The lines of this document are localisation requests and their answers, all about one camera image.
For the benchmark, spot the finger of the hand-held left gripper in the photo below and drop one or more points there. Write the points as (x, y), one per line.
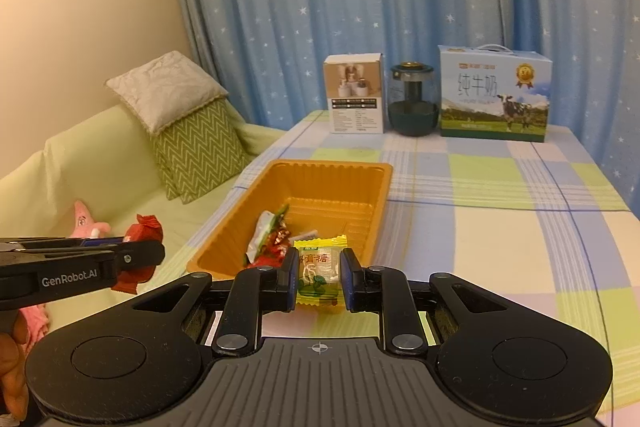
(140, 254)
(100, 243)

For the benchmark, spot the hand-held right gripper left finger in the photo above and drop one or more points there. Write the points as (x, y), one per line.
(293, 279)

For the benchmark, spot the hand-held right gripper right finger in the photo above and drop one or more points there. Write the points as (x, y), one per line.
(346, 279)

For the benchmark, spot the yellow and green candy packet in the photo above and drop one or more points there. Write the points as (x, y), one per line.
(317, 272)

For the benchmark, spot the red candy with white print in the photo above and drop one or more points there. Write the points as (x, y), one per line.
(280, 238)

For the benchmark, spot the clear snack packet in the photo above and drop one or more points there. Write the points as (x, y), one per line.
(307, 234)

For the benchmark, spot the silver snack packet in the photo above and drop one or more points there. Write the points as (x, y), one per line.
(261, 232)

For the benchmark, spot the orange plastic tray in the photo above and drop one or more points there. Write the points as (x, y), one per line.
(320, 187)

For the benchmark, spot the person's left hand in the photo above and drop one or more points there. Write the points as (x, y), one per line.
(12, 372)

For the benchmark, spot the pink star plush toy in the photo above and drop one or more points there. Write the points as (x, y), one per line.
(82, 219)

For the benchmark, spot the pink cloth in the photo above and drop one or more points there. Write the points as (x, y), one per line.
(36, 319)

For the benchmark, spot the green zigzag cushion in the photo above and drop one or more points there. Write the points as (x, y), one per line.
(200, 147)

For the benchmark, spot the checked pastel tablecloth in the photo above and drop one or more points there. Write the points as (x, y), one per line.
(475, 232)

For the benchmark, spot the white product box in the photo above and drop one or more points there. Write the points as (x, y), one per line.
(352, 117)

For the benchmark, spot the beige cushion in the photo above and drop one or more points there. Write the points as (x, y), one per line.
(165, 87)

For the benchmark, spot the dark green glass jar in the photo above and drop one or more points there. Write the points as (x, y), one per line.
(415, 117)

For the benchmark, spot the blue cow-print milk carton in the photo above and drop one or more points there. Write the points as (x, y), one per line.
(475, 97)

